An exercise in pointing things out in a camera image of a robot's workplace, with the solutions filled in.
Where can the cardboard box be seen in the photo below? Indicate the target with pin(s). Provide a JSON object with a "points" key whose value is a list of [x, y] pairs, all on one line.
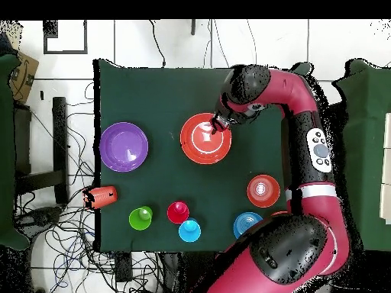
{"points": [[24, 79]]}

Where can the blue bowl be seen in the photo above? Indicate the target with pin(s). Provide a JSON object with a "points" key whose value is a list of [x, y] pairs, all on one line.
{"points": [[243, 222]]}

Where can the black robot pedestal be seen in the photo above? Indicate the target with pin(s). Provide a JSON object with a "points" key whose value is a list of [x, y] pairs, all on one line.
{"points": [[189, 271]]}

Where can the red cup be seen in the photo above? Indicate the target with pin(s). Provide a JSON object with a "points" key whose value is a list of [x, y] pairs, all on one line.
{"points": [[175, 213]]}

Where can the black metal leg frame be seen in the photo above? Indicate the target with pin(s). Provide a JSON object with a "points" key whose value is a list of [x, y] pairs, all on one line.
{"points": [[60, 137]]}

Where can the green cup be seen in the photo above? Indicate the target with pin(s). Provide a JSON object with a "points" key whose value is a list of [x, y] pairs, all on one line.
{"points": [[136, 221]]}

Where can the blue cup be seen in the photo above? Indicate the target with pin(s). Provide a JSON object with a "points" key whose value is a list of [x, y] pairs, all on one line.
{"points": [[184, 233]]}

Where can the black caster base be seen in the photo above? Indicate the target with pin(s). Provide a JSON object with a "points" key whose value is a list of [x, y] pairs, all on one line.
{"points": [[42, 217]]}

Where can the black square floor frame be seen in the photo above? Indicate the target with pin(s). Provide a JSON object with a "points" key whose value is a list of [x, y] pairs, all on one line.
{"points": [[65, 52]]}

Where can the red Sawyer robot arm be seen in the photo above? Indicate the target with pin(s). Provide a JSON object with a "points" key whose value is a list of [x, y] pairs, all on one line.
{"points": [[317, 219]]}

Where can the dark green tablecloth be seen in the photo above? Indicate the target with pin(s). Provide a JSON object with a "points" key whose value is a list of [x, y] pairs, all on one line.
{"points": [[152, 97]]}

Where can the orange cup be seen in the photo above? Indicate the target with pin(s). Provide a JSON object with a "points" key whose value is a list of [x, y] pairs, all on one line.
{"points": [[102, 197]]}

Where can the white boxes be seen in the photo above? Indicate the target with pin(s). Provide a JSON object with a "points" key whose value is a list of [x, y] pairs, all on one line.
{"points": [[387, 164]]}

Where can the black power strip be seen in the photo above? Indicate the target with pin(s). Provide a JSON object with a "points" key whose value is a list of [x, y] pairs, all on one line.
{"points": [[123, 268]]}

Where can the purple bowl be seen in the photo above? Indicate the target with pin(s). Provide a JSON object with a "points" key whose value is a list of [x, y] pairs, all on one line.
{"points": [[122, 146]]}

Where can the green cloth side table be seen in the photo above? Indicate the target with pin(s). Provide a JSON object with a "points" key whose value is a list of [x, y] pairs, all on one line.
{"points": [[366, 152], [6, 152]]}

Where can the wide orange bowl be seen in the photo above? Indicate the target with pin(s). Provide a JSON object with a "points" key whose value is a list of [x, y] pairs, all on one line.
{"points": [[201, 149]]}

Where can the black post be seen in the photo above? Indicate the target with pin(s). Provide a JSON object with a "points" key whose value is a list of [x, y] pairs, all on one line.
{"points": [[193, 27]]}

